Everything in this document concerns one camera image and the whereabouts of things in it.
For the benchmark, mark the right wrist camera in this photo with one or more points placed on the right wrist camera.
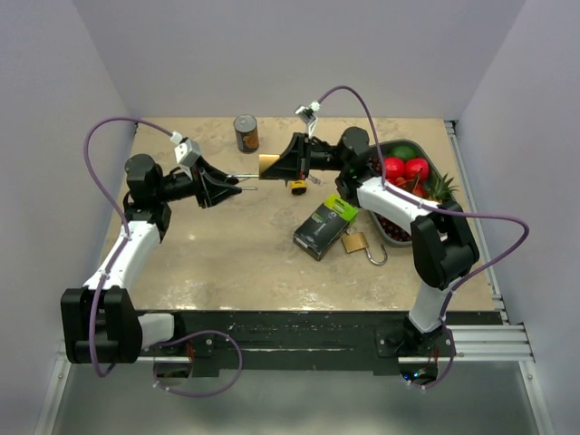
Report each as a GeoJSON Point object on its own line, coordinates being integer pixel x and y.
{"type": "Point", "coordinates": [308, 115]}

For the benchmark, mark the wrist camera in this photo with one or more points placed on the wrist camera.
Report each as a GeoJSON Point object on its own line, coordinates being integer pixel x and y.
{"type": "Point", "coordinates": [308, 115]}
{"type": "Point", "coordinates": [187, 153]}

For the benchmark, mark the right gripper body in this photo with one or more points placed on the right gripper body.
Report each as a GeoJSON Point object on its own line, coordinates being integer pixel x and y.
{"type": "Point", "coordinates": [316, 157]}

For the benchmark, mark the red apple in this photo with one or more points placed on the red apple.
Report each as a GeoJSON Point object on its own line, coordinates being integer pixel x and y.
{"type": "Point", "coordinates": [395, 168]}
{"type": "Point", "coordinates": [417, 167]}

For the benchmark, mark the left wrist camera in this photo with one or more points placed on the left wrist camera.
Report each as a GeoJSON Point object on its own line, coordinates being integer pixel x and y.
{"type": "Point", "coordinates": [187, 153]}

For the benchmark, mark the black green razor box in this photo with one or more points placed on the black green razor box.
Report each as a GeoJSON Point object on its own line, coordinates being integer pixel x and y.
{"type": "Point", "coordinates": [325, 226]}

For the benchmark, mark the green lime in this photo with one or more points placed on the green lime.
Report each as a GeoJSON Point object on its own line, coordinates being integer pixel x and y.
{"type": "Point", "coordinates": [403, 152]}

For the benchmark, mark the small red fruits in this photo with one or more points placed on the small red fruits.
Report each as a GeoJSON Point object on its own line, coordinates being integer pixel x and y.
{"type": "Point", "coordinates": [412, 186]}

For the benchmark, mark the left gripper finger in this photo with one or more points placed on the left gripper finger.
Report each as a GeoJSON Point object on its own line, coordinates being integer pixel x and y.
{"type": "Point", "coordinates": [206, 169]}
{"type": "Point", "coordinates": [215, 194]}

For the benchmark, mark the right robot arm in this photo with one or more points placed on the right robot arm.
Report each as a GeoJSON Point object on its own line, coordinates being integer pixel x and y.
{"type": "Point", "coordinates": [443, 247]}

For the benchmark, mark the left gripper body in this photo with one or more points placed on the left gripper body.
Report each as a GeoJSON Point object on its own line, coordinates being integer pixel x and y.
{"type": "Point", "coordinates": [188, 186]}

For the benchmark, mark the large brass padlock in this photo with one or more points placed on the large brass padlock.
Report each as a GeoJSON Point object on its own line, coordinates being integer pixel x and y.
{"type": "Point", "coordinates": [357, 242]}

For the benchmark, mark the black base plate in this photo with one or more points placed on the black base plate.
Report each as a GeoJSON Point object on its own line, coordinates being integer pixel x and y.
{"type": "Point", "coordinates": [367, 341]}

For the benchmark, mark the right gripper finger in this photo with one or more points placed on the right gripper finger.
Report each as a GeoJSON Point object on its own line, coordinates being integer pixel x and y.
{"type": "Point", "coordinates": [279, 171]}
{"type": "Point", "coordinates": [292, 153]}

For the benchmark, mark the tin can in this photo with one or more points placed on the tin can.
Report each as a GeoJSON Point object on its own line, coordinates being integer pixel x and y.
{"type": "Point", "coordinates": [245, 127]}

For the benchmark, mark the long shackle brass padlock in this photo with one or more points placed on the long shackle brass padlock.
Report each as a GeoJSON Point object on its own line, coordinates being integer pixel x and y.
{"type": "Point", "coordinates": [265, 162]}

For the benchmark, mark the dark grape bunch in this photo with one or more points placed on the dark grape bunch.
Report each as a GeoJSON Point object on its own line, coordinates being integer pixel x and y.
{"type": "Point", "coordinates": [393, 231]}

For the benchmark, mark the yellow padlock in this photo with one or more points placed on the yellow padlock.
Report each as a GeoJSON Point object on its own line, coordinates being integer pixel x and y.
{"type": "Point", "coordinates": [298, 187]}

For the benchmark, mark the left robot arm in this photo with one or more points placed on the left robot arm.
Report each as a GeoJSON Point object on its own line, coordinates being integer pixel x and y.
{"type": "Point", "coordinates": [100, 323]}

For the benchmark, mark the silver keys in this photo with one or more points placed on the silver keys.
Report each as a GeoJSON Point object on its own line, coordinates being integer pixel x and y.
{"type": "Point", "coordinates": [316, 181]}

